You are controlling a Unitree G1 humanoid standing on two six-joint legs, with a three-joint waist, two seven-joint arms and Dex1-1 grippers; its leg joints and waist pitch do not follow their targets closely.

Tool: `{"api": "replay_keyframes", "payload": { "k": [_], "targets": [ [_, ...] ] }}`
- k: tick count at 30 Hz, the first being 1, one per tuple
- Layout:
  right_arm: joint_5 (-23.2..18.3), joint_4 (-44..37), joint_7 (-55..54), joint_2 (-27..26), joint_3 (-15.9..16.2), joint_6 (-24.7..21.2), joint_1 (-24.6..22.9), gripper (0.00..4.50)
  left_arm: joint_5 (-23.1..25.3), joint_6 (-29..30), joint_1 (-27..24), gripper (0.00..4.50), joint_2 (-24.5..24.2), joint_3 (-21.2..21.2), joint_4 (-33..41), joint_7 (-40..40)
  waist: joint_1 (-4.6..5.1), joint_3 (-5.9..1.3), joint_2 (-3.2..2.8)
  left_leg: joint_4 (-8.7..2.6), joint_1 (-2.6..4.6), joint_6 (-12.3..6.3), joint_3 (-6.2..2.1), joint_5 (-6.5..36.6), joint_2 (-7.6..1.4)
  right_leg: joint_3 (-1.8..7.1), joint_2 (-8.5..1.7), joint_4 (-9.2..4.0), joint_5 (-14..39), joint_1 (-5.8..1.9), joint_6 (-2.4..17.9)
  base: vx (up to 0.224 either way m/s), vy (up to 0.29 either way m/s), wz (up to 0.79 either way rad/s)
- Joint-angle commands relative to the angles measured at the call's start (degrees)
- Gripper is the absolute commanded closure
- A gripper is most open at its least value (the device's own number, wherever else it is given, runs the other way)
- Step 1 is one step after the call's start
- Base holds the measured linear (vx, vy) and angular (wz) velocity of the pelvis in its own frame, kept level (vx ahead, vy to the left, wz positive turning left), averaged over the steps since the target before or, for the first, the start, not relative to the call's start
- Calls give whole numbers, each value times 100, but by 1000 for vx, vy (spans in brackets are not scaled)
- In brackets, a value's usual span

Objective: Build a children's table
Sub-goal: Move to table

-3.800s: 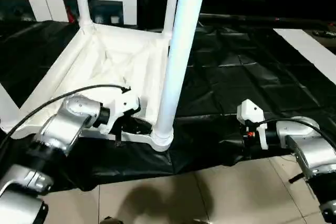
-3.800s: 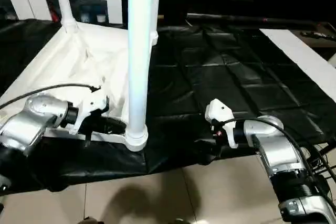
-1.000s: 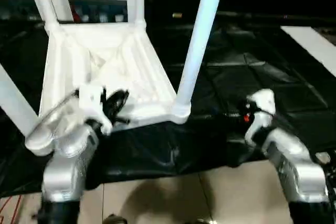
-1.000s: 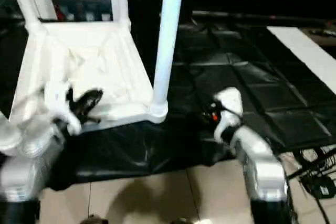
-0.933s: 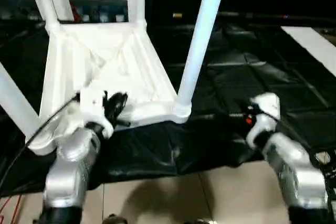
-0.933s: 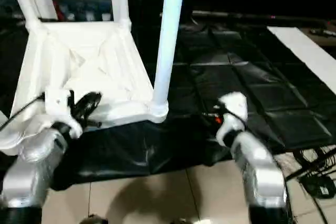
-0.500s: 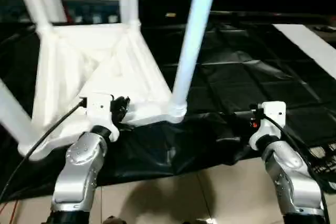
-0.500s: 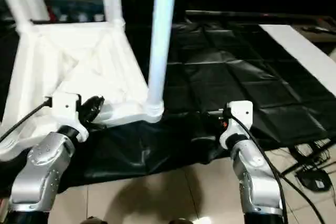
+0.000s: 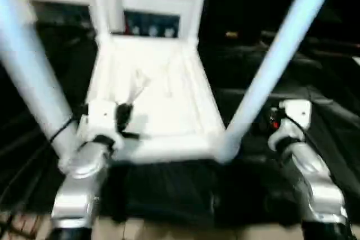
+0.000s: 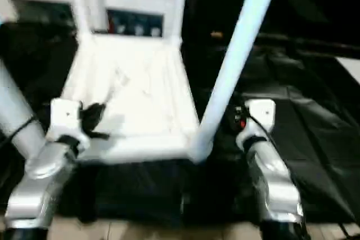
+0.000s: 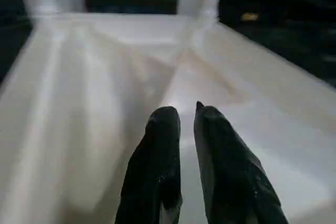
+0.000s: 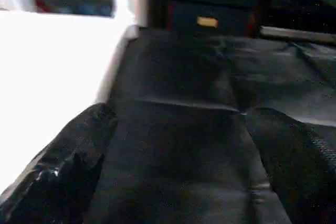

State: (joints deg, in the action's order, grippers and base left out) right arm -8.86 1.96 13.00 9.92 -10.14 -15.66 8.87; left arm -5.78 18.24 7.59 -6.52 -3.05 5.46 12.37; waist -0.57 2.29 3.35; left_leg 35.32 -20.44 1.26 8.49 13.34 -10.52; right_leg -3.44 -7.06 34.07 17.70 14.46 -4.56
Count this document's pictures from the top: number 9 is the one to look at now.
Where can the white plastic table top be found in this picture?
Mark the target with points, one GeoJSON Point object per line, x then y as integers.
{"type": "Point", "coordinates": [154, 68]}

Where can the white plastic table leg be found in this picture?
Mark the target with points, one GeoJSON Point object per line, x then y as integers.
{"type": "Point", "coordinates": [99, 1]}
{"type": "Point", "coordinates": [198, 4]}
{"type": "Point", "coordinates": [25, 54]}
{"type": "Point", "coordinates": [281, 49]}

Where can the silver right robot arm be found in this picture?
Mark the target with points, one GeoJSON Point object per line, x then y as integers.
{"type": "Point", "coordinates": [309, 167]}

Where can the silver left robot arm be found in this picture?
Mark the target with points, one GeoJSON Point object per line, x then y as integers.
{"type": "Point", "coordinates": [81, 167]}

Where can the black plastic sheet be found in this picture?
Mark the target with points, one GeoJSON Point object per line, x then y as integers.
{"type": "Point", "coordinates": [168, 183]}

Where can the small white jar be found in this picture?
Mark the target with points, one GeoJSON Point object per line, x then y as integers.
{"type": "Point", "coordinates": [136, 29]}
{"type": "Point", "coordinates": [168, 31]}

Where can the tan tape piece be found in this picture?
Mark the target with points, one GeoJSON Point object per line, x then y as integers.
{"type": "Point", "coordinates": [232, 34]}

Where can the long black pole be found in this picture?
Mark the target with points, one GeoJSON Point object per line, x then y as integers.
{"type": "Point", "coordinates": [309, 33]}

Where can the white flat board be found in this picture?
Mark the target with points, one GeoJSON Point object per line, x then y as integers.
{"type": "Point", "coordinates": [356, 61]}

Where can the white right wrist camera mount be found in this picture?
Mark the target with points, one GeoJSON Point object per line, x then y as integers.
{"type": "Point", "coordinates": [295, 113]}

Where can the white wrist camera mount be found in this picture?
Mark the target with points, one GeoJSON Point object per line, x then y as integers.
{"type": "Point", "coordinates": [295, 113]}
{"type": "Point", "coordinates": [98, 122]}

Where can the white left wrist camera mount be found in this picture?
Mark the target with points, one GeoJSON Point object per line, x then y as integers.
{"type": "Point", "coordinates": [98, 122]}

